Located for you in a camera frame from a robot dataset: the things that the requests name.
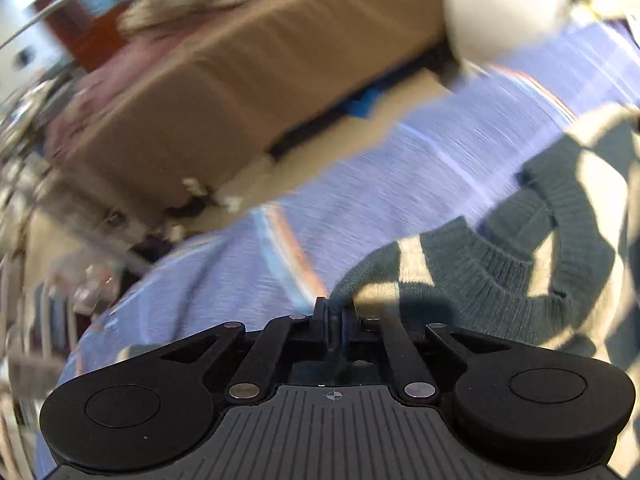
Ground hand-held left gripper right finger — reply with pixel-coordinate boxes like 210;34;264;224
340;305;502;406

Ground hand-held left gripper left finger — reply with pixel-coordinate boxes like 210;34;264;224
160;297;337;404

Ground green and cream checkered sweater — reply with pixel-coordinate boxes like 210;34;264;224
330;105;640;376

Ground blue plaid bed sheet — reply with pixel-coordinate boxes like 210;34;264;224
45;20;640;480

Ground brown sofa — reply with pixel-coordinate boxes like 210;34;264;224
47;0;451;206

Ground red-brown wooden cabinet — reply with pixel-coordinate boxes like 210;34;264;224
30;0;137;73

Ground curved metal rod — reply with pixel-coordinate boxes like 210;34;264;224
0;0;126;52

